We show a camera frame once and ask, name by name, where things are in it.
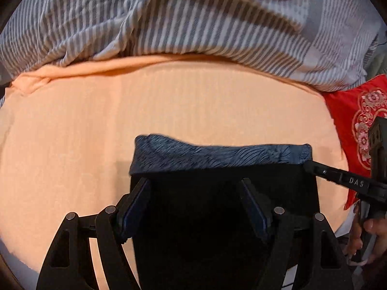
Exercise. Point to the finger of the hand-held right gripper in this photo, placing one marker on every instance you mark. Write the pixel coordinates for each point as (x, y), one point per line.
(335, 176)

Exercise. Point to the black pants with blue waistband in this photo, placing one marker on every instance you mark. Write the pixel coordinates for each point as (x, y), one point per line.
(205, 202)

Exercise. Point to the grey striped blanket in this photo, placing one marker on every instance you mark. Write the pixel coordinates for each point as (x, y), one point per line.
(181, 15)

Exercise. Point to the person's right hand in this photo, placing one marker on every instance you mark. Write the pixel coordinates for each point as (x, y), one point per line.
(380, 230)

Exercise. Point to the red embroidered pillow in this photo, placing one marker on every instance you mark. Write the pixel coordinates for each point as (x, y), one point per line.
(341, 111)

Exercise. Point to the orange bed sheet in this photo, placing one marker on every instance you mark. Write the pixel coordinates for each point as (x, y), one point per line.
(90, 120)

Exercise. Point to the pale grey cloth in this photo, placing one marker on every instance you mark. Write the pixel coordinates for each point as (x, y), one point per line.
(379, 62)

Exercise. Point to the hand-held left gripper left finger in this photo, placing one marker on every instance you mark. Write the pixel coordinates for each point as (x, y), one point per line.
(136, 211)

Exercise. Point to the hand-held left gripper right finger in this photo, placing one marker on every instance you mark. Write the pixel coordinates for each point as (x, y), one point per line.
(254, 210)

